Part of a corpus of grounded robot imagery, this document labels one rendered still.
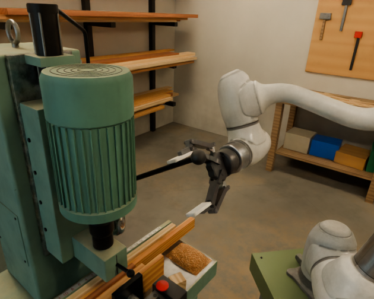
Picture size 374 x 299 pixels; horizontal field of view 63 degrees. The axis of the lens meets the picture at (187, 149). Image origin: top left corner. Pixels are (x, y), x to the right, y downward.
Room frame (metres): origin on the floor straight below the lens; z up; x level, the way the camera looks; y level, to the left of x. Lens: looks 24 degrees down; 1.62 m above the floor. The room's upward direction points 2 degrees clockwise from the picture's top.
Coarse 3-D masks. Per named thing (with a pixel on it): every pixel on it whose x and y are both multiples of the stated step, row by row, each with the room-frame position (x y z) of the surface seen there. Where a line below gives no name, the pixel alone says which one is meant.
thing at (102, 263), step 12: (72, 240) 0.63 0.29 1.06; (84, 240) 0.62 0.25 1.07; (84, 252) 0.60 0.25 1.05; (96, 252) 0.58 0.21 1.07; (108, 252) 0.58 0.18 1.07; (120, 252) 0.59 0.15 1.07; (84, 264) 0.61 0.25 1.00; (96, 264) 0.57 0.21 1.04; (108, 264) 0.56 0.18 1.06; (108, 276) 0.56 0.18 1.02
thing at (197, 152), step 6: (198, 150) 0.61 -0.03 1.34; (192, 156) 0.60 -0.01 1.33; (198, 156) 0.60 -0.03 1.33; (204, 156) 0.60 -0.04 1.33; (180, 162) 0.63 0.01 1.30; (186, 162) 0.62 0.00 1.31; (192, 162) 0.60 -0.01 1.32; (198, 162) 0.59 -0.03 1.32; (204, 162) 0.60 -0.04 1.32; (156, 168) 0.69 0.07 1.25; (162, 168) 0.67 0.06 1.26; (168, 168) 0.66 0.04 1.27; (144, 174) 0.71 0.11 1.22; (150, 174) 0.69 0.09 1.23
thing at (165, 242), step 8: (184, 224) 0.87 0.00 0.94; (192, 224) 0.90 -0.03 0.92; (176, 232) 0.83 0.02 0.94; (184, 232) 0.86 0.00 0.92; (160, 240) 0.78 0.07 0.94; (168, 240) 0.79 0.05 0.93; (176, 240) 0.83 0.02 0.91; (152, 248) 0.75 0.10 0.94; (160, 248) 0.76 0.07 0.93; (168, 248) 0.79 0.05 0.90; (144, 256) 0.71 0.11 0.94; (152, 256) 0.73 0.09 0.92; (128, 264) 0.68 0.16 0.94; (136, 264) 0.68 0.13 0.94; (144, 264) 0.71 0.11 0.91
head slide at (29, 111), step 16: (32, 112) 0.62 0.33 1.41; (32, 128) 0.63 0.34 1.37; (32, 144) 0.64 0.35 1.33; (48, 144) 0.61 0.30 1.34; (32, 160) 0.64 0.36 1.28; (48, 160) 0.61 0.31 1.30; (48, 176) 0.61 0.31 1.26; (48, 192) 0.61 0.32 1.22; (48, 208) 0.62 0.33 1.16; (48, 224) 0.63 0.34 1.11; (64, 224) 0.62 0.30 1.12; (80, 224) 0.66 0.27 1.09; (48, 240) 0.64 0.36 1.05; (64, 240) 0.62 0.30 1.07; (64, 256) 0.61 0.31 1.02
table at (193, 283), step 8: (208, 256) 0.76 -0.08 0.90; (168, 264) 0.72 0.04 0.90; (176, 264) 0.72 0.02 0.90; (208, 264) 0.73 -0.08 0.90; (216, 264) 0.74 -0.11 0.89; (168, 272) 0.69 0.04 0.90; (176, 272) 0.69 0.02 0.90; (184, 272) 0.69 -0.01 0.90; (200, 272) 0.69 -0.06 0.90; (208, 272) 0.71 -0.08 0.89; (192, 280) 0.66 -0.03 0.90; (200, 280) 0.67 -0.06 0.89; (208, 280) 0.71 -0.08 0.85; (152, 288) 0.63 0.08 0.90; (192, 288) 0.64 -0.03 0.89; (200, 288) 0.68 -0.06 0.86; (144, 296) 0.60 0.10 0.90; (192, 296) 0.65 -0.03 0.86
